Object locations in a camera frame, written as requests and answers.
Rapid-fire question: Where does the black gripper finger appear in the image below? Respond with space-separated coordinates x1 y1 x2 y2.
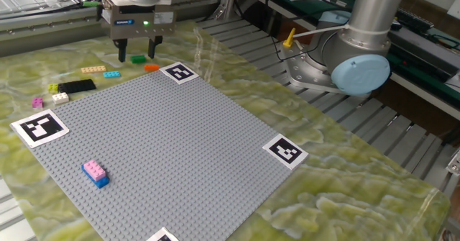
147 35 164 60
113 37 129 63

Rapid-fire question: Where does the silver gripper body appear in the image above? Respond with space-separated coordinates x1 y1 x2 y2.
100 3 177 40

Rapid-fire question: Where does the tan Lego plate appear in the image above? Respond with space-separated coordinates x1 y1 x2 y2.
80 65 108 74

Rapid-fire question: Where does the black Lego plate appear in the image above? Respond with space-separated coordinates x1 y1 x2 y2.
57 78 97 94

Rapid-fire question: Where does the white Lego brick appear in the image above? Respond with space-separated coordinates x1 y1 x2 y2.
52 92 70 106

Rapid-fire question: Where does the grey Lego baseplate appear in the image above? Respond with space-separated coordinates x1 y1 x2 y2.
27 69 295 241

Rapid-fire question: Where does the pink Lego brick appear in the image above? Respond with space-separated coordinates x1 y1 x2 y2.
83 159 107 182

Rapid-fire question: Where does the blue Lego brick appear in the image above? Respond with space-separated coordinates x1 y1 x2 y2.
80 163 111 189

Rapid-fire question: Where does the black white fiducial marker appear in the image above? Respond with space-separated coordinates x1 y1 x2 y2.
159 61 200 86
262 133 310 170
9 109 70 149
145 227 180 241

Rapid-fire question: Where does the yellow plastic tool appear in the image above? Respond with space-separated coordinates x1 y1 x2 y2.
282 27 297 48

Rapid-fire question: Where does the green topped bench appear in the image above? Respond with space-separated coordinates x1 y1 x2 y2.
239 0 460 122

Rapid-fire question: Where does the metal robot mounting plate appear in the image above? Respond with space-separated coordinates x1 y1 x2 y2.
281 41 346 96

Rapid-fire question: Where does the black electronics box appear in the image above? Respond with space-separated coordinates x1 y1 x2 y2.
390 9 460 82

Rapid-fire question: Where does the black cable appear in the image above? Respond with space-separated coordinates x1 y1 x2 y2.
0 0 109 21

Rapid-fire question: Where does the aluminium upright post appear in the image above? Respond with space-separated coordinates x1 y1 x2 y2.
211 0 240 21

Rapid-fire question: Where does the metal corner bracket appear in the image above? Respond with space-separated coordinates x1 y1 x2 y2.
445 150 460 177

